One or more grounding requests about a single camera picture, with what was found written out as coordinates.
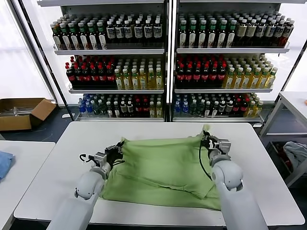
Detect white side table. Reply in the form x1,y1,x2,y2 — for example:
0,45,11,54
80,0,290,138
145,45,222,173
0,140,56,230

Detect clear plastic packets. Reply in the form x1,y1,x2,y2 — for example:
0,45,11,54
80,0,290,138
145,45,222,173
0,106,35,118

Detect beige-label dark bottle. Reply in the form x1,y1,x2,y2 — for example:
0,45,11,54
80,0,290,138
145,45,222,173
246,19,258,47
236,19,248,47

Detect light green polo shirt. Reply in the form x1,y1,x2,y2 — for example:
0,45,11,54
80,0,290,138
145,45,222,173
99,124,224,212

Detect blue folded cloth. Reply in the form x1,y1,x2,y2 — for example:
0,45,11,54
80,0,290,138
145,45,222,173
0,150,16,183

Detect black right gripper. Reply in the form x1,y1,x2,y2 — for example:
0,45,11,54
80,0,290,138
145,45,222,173
201,130,220,150

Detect white metal shelf rack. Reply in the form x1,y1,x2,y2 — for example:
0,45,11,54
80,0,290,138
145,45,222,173
171,0,291,127
37,0,172,123

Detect grey frame side table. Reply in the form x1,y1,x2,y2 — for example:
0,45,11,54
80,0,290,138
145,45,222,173
259,92,307,139

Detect brown cardboard box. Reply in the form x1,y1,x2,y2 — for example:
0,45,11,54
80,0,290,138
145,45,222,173
0,97,58,132

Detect green-cap dark tea bottle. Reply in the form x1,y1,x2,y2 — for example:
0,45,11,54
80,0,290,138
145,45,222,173
217,20,227,49
188,20,198,49
197,20,208,49
226,20,237,48
59,23,71,51
207,20,217,49
178,20,188,49
52,23,62,51
96,22,108,50
78,22,89,51
69,23,80,51
87,22,98,51

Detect white-label reddish drink bottle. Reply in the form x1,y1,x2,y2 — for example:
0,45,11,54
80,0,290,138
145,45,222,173
283,21,295,47

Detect black window pole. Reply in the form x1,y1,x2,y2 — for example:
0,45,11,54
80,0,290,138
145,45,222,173
17,0,75,120

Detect red-cap cola bottle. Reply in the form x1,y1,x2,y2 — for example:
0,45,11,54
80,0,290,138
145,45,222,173
106,64,116,88
209,62,218,87
176,62,185,87
90,64,99,88
240,98,249,117
141,99,150,117
65,62,75,87
98,64,107,88
232,98,241,117
133,99,142,117
192,62,202,87
74,64,83,88
184,62,193,87
82,64,91,88
201,62,210,87
217,62,227,87

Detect grey-blue crumpled cloth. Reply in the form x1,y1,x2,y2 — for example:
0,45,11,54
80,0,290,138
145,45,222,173
283,141,307,168

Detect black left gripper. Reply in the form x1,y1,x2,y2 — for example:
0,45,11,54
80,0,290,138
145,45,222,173
104,141,126,167

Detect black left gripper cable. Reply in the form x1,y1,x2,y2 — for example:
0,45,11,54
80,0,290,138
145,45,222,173
80,153,96,164

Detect white-label dark drink bottle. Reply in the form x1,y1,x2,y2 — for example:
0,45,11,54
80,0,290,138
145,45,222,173
115,21,125,45
106,21,116,45
124,20,134,45
274,20,286,47
153,20,163,45
143,20,153,45
265,20,277,47
133,20,144,45
256,19,267,47

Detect red cloth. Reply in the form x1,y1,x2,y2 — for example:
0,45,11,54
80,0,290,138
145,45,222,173
275,143,293,170

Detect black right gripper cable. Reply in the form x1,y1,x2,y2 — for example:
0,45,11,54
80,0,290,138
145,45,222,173
198,142,214,182

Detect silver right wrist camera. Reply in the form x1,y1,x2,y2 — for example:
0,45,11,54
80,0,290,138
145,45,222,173
217,140,232,157

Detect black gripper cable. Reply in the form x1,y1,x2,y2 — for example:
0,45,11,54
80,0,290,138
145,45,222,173
80,153,96,164
198,142,214,182

